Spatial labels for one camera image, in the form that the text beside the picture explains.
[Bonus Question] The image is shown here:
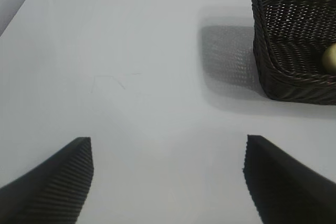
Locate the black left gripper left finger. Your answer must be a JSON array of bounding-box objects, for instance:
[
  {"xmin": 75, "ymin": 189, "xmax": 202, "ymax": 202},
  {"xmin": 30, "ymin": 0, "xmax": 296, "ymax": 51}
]
[{"xmin": 0, "ymin": 136, "xmax": 95, "ymax": 224}]

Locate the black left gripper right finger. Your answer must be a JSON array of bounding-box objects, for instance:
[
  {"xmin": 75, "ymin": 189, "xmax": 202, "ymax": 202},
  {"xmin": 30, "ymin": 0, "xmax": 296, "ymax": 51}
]
[{"xmin": 243, "ymin": 134, "xmax": 336, "ymax": 224}]

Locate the dark brown wicker basket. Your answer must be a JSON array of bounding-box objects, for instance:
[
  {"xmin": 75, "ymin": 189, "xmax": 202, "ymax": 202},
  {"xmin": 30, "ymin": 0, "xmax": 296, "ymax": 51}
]
[{"xmin": 251, "ymin": 0, "xmax": 336, "ymax": 106}]

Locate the pale yellow egg yolk pastry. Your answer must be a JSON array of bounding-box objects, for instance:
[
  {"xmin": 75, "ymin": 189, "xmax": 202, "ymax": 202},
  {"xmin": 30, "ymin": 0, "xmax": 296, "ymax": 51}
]
[{"xmin": 322, "ymin": 43, "xmax": 336, "ymax": 74}]

